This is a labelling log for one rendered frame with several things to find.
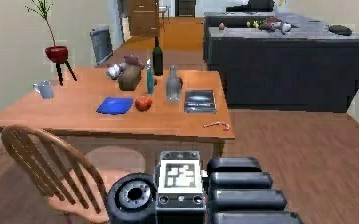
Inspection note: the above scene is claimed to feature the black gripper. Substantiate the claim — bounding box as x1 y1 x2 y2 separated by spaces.
106 172 159 224

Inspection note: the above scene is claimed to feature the brown wooden spindle chair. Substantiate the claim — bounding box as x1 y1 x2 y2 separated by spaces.
0 124 128 224

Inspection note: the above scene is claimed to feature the blue cloth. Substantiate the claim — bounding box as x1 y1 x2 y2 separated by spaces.
96 96 135 116

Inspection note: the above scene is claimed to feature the red apple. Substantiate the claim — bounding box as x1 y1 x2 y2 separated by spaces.
134 96 154 113

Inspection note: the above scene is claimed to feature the brown wooden dining table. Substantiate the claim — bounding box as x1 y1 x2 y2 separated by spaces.
0 65 236 174

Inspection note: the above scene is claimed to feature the red white candy cane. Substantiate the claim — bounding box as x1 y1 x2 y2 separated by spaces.
202 121 231 132

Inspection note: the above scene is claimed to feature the clear glass bottle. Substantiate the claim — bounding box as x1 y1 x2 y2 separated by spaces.
165 64 182 104

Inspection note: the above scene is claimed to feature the teal slim bottle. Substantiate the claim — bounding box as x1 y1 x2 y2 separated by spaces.
145 58 155 96

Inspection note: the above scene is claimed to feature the white crumpled paper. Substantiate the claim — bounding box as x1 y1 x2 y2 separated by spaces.
106 62 128 80

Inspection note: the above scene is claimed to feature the grey mug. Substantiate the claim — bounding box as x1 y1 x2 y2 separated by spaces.
32 80 55 100

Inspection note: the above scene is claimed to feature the dark green wine bottle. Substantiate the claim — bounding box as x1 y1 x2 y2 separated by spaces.
152 36 164 77

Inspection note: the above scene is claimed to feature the grey framed picture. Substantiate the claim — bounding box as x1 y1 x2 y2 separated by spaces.
89 25 115 66

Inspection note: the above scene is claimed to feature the red potted house plant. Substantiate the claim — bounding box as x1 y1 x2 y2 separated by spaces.
24 0 78 87

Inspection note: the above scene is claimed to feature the brown wooden cabinet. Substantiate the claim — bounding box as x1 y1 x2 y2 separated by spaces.
128 0 161 38

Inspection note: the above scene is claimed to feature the dark doorway cabinet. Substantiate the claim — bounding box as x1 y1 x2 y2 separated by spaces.
174 0 197 18

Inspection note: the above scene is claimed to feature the dark kitchen island counter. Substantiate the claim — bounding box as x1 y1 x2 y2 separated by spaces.
202 11 359 114

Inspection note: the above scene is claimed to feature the dark red brown bowl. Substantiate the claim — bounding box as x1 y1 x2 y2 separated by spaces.
258 16 283 33

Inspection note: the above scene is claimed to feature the white kettle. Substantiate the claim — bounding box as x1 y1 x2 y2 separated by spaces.
279 21 293 35

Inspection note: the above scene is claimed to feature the black flat pan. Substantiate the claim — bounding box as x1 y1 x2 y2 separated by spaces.
328 24 354 37

